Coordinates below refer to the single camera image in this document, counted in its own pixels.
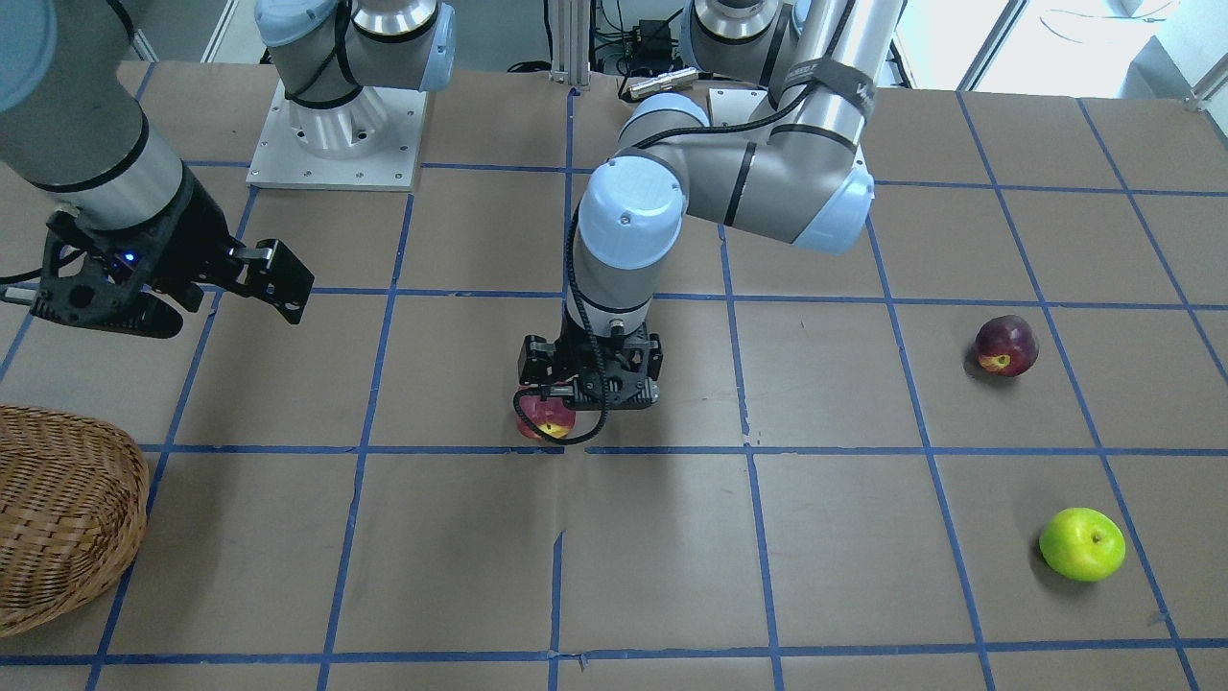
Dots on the green apple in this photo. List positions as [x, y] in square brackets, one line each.
[1082, 544]

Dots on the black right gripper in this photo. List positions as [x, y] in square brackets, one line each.
[197, 233]

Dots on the aluminium frame post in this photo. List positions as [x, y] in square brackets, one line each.
[570, 26]

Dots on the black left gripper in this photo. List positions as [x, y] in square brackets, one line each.
[531, 362]

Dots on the woven wicker basket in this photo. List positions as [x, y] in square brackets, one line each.
[74, 511]

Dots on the dark red apple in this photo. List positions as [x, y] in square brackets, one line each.
[1006, 346]

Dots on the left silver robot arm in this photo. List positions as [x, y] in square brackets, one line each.
[793, 173]

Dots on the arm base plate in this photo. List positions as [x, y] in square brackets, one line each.
[729, 109]
[372, 143]

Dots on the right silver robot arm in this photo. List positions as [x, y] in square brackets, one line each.
[70, 129]

